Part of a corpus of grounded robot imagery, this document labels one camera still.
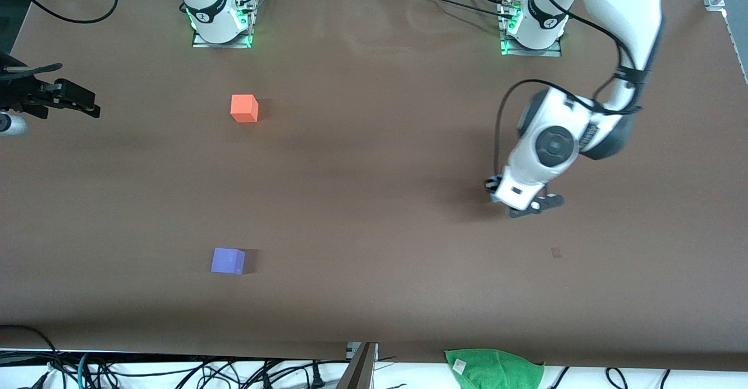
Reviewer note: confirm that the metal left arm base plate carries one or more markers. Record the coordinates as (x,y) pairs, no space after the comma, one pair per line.
(555,52)

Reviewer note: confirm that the purple foam block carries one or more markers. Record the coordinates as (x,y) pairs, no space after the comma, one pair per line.
(227,261)

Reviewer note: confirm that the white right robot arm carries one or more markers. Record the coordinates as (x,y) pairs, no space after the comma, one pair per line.
(207,3)

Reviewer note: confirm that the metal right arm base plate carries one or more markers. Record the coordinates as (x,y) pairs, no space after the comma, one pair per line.
(234,45)

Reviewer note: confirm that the orange foam block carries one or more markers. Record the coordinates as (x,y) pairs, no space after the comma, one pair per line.
(242,108)

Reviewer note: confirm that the brown table cover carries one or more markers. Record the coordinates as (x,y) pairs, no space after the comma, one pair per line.
(409,231)

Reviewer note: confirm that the aluminium camera post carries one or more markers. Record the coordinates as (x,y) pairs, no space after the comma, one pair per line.
(359,371)

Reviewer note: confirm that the black power plug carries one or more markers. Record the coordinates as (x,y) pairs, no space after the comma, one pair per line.
(317,374)

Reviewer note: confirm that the green cloth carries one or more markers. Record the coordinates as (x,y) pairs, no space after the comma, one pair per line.
(497,371)

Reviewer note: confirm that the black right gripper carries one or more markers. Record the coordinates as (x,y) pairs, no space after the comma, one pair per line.
(20,89)

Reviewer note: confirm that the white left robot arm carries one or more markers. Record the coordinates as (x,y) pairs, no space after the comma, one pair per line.
(625,3)

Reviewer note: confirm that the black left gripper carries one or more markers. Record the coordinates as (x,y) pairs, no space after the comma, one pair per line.
(493,188)

